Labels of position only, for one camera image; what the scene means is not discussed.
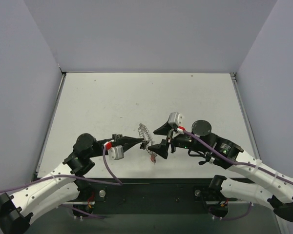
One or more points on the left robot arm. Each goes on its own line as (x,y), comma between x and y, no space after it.
(64,183)

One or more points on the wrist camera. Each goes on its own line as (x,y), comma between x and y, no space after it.
(116,153)
(175,119)

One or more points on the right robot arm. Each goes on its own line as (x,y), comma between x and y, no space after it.
(268,187)

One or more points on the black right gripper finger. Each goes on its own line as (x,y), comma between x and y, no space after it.
(160,149)
(163,130)

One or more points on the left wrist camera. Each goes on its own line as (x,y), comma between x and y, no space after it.
(116,153)

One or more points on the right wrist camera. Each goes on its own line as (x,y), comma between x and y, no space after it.
(175,119)

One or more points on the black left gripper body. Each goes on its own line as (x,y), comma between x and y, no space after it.
(116,141)

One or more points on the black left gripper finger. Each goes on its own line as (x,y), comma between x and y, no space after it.
(126,140)
(128,145)

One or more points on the red key tag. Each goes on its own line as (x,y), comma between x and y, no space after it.
(153,159)

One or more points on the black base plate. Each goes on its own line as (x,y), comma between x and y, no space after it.
(147,196)

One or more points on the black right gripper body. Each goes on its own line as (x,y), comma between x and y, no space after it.
(171,139)

